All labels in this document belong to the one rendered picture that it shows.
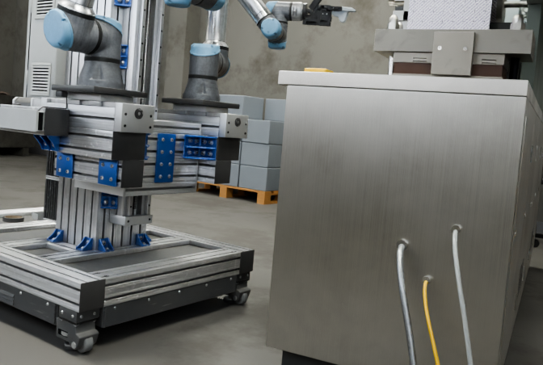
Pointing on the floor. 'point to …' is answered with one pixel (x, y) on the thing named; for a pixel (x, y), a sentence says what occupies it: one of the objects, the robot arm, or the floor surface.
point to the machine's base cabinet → (401, 224)
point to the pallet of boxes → (255, 150)
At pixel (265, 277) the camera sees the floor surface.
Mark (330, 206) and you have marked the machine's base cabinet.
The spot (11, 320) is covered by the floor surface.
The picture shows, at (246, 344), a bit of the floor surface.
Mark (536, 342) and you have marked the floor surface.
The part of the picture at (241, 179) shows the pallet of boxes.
